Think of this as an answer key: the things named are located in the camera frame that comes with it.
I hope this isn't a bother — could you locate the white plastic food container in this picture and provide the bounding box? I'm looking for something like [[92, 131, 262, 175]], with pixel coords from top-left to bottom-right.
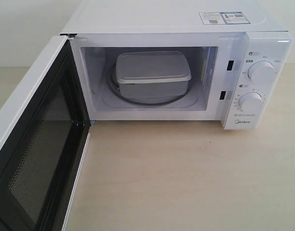
[[116, 51, 192, 99]]

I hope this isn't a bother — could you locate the white microwave door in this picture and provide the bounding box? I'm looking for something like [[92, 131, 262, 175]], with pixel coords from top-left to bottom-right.
[[0, 35, 90, 231]]

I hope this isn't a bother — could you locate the white lower microwave knob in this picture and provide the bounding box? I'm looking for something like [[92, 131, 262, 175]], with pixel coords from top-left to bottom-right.
[[239, 92, 263, 113]]

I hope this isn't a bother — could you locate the white Midea microwave body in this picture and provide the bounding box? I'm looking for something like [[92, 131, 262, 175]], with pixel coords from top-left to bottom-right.
[[61, 0, 293, 130]]

